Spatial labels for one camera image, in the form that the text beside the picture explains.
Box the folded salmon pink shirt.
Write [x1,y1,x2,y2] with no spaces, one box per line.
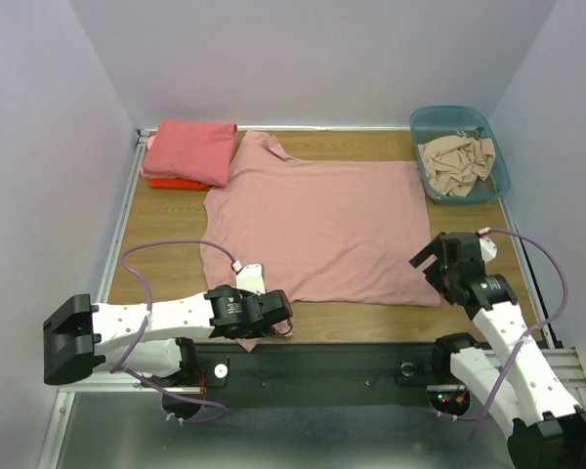
[142,119,237,187]

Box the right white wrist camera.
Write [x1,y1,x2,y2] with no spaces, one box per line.
[476,228,498,264]

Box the folded red shirt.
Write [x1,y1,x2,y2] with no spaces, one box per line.
[148,178,211,191]

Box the teal plastic bin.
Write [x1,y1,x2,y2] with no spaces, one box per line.
[409,106,510,205]

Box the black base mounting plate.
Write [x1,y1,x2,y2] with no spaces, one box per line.
[166,343,459,408]

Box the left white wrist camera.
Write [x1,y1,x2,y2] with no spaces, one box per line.
[231,261,266,295]

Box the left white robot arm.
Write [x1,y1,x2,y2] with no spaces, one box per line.
[43,285,292,386]

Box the aluminium table frame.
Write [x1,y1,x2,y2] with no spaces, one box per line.
[36,127,586,469]

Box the beige crumpled shirt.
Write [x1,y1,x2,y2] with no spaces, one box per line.
[418,135,496,197]

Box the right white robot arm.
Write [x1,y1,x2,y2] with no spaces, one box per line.
[410,228,586,468]

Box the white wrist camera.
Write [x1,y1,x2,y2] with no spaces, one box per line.
[231,261,266,295]
[476,228,498,264]

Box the dusty pink t shirt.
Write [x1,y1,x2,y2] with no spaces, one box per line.
[198,129,441,354]

